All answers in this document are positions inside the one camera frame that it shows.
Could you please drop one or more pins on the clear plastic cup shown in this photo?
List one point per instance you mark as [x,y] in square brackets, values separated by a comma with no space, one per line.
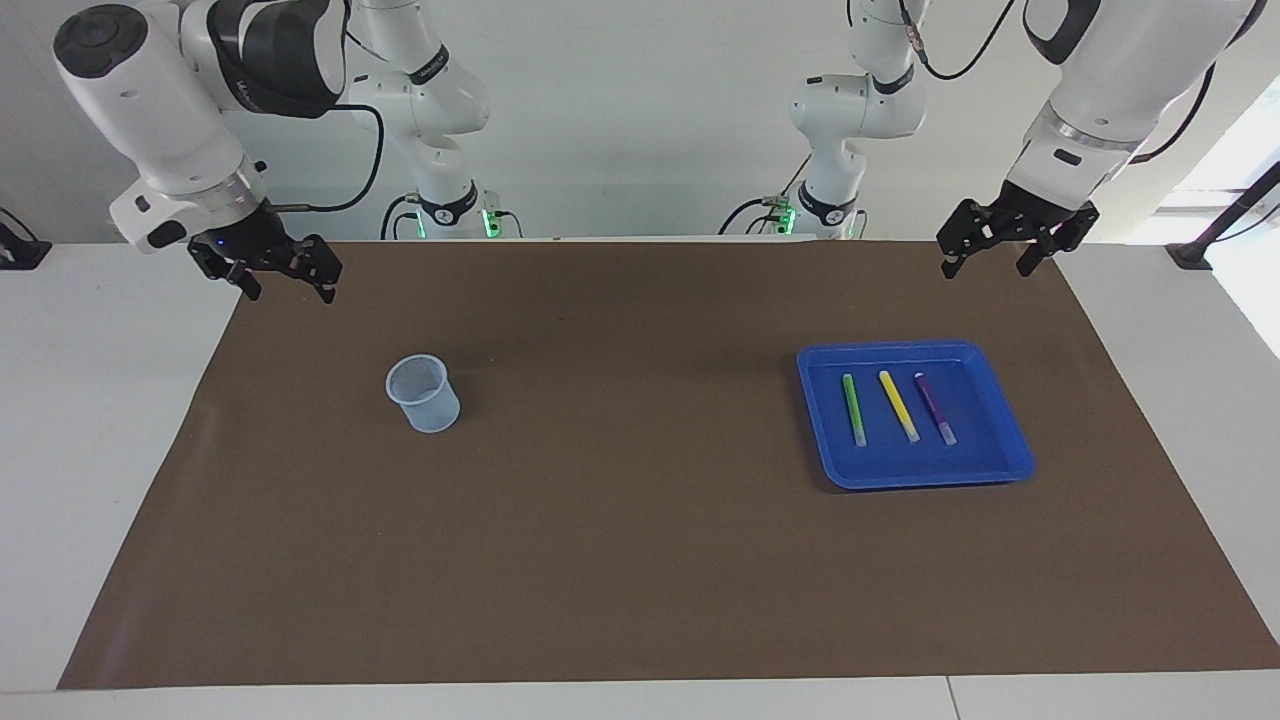
[430,410]

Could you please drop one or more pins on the black clamp stand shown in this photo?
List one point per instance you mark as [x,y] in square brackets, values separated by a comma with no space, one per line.
[1190,255]

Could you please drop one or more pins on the yellow pen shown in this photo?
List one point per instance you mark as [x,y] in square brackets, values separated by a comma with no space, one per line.
[897,403]

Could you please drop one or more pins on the black table mount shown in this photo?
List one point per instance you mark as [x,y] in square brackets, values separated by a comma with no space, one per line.
[20,252]

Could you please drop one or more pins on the purple pen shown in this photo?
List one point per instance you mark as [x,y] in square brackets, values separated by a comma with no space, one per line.
[933,405]

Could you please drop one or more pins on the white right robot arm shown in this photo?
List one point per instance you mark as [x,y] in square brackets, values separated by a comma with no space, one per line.
[150,100]

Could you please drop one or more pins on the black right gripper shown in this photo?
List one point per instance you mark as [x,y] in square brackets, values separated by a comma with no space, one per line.
[245,238]

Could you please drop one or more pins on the brown table mat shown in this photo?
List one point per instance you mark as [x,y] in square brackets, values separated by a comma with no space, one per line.
[640,550]

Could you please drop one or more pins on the green pen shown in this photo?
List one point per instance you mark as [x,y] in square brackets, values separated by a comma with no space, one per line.
[853,405]

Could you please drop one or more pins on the blue plastic tray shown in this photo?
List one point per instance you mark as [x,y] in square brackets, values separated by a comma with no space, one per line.
[970,440]

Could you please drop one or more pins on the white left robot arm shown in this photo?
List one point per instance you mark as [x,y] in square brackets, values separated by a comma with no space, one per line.
[1110,80]

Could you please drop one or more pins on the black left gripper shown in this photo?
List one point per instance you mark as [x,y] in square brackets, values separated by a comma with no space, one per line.
[1030,215]

